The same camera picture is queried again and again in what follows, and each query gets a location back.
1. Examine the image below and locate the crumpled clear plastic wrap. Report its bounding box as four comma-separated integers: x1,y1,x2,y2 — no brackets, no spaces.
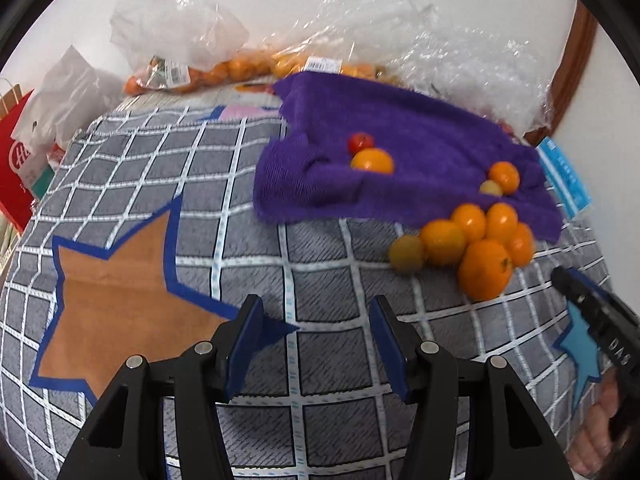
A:
272,0,556,133

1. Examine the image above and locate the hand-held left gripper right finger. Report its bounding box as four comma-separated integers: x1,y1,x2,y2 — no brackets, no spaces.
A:
369,294,573,480

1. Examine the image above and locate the small mandarin orange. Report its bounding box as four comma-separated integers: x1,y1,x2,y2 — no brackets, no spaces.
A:
506,222,537,268
350,148,395,175
451,203,487,243
488,161,521,196
419,219,468,267
485,202,519,243

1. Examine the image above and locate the blue tissue pack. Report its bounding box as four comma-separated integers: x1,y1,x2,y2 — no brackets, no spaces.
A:
536,136,593,220

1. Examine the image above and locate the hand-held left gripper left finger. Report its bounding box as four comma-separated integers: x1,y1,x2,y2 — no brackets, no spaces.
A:
57,294,265,480

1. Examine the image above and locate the grey grid blanket with stars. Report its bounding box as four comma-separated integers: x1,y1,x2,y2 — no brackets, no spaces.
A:
0,105,640,480

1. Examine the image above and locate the cartoon print bed sheet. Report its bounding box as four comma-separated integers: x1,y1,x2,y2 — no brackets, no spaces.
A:
197,80,286,123

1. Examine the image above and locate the small red tomato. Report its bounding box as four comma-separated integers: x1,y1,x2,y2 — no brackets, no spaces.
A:
348,132,376,156

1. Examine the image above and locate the person's right hand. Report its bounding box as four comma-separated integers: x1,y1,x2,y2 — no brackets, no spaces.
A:
567,367,626,478

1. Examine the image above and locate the red paper bag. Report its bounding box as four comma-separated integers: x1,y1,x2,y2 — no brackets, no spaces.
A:
0,77,38,233

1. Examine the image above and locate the purple towel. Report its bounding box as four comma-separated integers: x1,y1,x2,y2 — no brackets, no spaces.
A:
252,71,565,243

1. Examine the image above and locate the bag of red fruit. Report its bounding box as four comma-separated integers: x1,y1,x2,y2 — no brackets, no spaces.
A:
492,115,521,138

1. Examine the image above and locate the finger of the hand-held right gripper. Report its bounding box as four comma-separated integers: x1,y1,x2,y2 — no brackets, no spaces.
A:
551,266,640,328

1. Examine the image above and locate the labelled clear bag of mandarins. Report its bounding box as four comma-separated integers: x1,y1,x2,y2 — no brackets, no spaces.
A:
270,35,396,81

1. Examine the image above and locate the white plastic bag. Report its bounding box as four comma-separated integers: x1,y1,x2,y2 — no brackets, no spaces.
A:
12,45,126,146

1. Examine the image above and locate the white bag with red logo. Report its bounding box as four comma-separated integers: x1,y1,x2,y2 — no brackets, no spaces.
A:
20,142,58,198

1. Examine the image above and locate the large mandarin with green stem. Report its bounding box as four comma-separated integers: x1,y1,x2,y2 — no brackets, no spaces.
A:
457,239,514,302

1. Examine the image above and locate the brown wooden door frame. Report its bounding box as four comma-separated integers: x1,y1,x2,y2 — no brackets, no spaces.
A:
522,0,598,146

